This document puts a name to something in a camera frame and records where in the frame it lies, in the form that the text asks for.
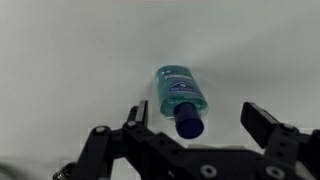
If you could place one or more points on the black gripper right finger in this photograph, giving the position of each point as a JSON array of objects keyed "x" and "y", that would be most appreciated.
[{"x": 258, "y": 123}]

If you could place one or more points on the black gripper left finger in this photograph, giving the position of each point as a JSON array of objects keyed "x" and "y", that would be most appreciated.
[{"x": 138, "y": 116}]

